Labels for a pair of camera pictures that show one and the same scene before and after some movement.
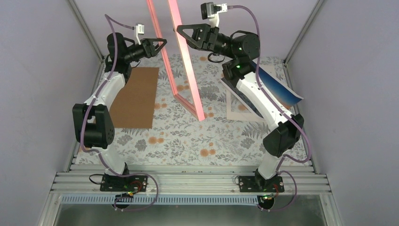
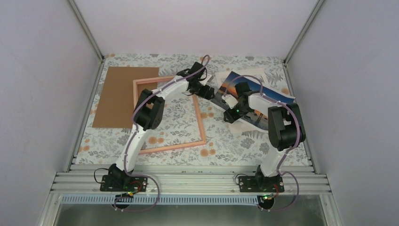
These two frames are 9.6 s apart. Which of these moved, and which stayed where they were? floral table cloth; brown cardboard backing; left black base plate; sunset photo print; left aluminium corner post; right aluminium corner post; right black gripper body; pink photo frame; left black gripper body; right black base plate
Moved: left black gripper body; pink photo frame; right black gripper body; sunset photo print
Stayed: left black base plate; right aluminium corner post; floral table cloth; left aluminium corner post; brown cardboard backing; right black base plate
